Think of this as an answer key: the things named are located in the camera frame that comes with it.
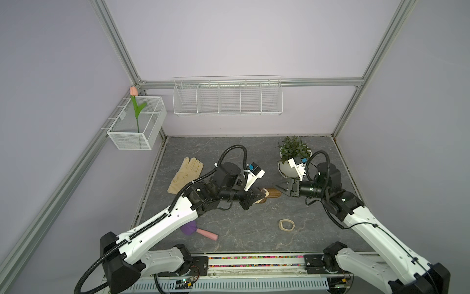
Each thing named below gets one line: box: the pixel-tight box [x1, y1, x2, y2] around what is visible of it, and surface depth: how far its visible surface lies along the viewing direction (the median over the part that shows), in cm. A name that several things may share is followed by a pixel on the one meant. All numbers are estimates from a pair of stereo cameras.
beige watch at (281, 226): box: [278, 219, 296, 232], surface depth 84 cm
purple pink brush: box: [179, 220, 220, 241], surface depth 82 cm
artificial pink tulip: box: [129, 86, 147, 133], surface depth 86 cm
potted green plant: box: [276, 135, 313, 179], surface depth 93 cm
